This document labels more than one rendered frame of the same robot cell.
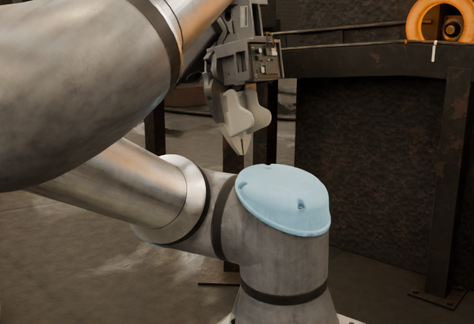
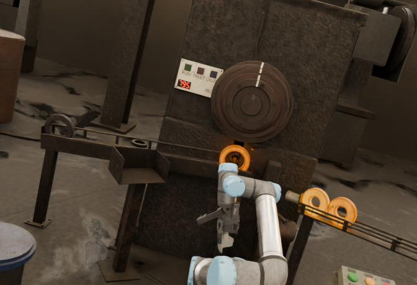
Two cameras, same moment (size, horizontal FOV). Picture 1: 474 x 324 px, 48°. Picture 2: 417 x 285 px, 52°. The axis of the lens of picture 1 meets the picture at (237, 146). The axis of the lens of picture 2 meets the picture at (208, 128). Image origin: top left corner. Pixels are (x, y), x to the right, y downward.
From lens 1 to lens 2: 1.34 m
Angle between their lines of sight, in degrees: 35
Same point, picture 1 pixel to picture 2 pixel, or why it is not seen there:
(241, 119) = (228, 243)
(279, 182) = not seen: hidden behind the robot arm
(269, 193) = not seen: hidden behind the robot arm
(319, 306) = not seen: outside the picture
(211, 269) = (108, 271)
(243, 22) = (234, 213)
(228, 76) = (225, 228)
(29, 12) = (278, 270)
